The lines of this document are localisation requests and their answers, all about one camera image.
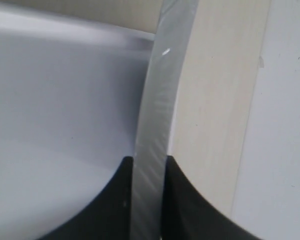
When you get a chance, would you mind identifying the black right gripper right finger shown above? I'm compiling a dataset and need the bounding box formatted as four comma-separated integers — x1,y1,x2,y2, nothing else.
161,156,258,240

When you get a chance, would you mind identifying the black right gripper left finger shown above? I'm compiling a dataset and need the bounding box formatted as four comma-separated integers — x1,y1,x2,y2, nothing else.
40,156,134,240

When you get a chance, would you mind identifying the white plastic tray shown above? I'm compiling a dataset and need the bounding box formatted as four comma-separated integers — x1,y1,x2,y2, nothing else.
0,3,154,240

